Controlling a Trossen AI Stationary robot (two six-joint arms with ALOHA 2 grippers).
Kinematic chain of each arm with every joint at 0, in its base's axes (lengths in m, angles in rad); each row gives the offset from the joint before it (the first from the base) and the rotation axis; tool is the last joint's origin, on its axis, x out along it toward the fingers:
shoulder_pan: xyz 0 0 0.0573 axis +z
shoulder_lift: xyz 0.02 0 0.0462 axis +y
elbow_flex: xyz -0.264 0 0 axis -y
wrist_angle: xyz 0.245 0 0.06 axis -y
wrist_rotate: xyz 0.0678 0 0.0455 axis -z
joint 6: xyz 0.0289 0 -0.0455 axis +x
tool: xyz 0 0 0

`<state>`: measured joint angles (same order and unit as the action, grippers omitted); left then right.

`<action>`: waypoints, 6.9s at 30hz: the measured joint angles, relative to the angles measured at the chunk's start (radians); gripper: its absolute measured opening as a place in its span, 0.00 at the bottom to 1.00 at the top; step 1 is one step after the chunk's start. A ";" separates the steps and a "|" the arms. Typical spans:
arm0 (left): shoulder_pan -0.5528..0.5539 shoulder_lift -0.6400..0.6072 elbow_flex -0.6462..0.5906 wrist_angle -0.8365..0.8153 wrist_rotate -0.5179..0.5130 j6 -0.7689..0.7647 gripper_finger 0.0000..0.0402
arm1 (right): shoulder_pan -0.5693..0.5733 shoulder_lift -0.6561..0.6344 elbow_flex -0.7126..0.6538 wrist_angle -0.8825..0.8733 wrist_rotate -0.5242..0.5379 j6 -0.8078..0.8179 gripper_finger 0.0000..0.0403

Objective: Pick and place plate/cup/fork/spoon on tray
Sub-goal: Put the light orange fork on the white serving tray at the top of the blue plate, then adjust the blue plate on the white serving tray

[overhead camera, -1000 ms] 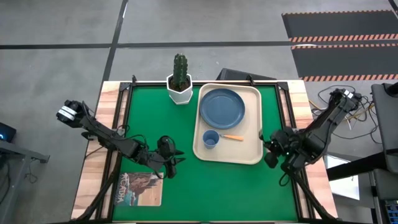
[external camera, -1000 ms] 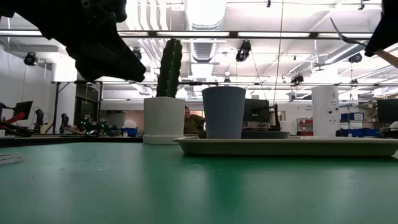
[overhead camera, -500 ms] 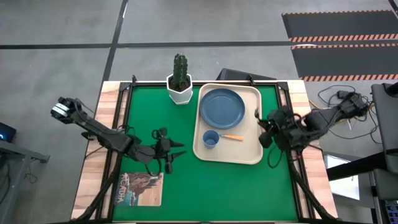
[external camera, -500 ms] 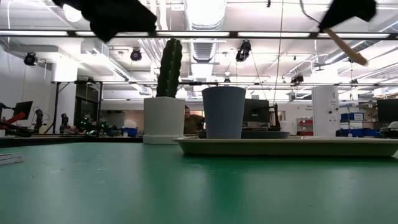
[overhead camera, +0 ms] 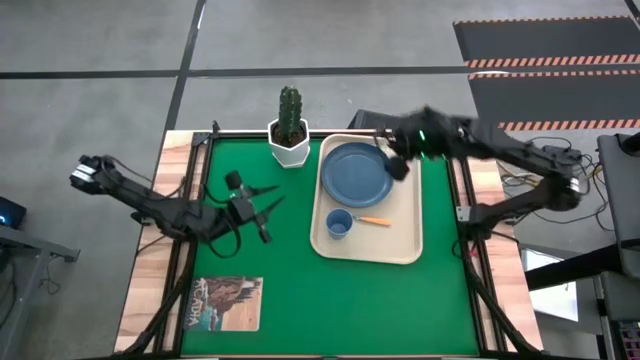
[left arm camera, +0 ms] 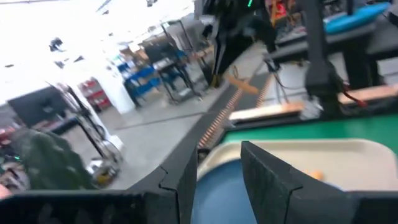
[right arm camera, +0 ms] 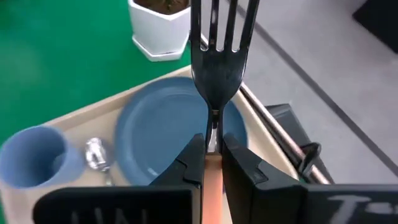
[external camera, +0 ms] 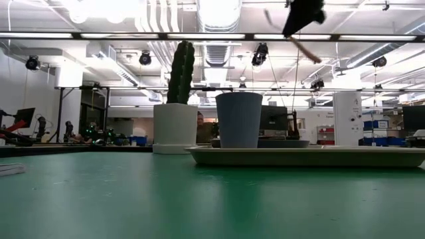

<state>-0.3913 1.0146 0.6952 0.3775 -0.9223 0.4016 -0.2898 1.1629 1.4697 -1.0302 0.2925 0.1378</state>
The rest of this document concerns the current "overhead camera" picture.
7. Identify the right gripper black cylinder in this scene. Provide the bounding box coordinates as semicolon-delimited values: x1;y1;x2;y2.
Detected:
386;155;412;182

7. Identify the spoon with wooden handle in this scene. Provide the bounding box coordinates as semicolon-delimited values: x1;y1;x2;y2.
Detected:
351;214;393;228

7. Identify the beige plastic tray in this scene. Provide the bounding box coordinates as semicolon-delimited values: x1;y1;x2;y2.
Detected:
309;133;424;266

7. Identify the Acadia postcard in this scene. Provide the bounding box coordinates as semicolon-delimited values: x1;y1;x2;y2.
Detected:
183;276;265;333

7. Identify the green cactus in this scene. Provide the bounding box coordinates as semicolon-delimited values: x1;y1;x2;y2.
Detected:
277;85;304;144

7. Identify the green table mat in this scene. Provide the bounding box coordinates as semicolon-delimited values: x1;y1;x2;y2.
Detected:
179;138;480;357

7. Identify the white panel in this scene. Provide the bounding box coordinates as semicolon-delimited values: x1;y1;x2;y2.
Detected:
520;248;580;323

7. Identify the grey side table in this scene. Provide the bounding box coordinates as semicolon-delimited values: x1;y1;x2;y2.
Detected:
597;130;640;280

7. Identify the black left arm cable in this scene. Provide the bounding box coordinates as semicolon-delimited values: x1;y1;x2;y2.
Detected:
201;182;243;260

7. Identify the device with coloured buttons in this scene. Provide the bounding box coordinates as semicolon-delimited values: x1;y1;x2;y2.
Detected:
617;322;640;360

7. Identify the black aluminium table frame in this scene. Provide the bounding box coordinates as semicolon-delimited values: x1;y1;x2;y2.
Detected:
117;119;544;360

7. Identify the grey metal stand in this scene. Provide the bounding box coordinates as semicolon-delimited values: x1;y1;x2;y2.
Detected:
0;224;81;351

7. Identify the black support beam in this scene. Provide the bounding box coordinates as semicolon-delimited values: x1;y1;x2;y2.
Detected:
524;243;640;292

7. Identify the white hexagonal plant pot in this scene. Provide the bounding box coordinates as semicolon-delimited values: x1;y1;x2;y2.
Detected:
267;118;311;169

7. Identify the black device with blue light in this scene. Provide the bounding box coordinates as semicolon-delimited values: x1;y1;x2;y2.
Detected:
0;196;28;231

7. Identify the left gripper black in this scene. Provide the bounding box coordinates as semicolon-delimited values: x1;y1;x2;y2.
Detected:
229;183;287;245

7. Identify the blue plate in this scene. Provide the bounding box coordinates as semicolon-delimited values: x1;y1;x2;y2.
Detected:
320;142;395;209

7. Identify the blue ribbed cup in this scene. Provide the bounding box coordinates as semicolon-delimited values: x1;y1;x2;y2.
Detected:
325;207;354;241

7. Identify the black orange-striped floor mat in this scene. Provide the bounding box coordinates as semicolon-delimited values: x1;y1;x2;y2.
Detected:
467;69;640;133
452;15;640;69

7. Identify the black floor cable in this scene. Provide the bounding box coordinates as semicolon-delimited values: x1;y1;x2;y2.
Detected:
497;134;617;234

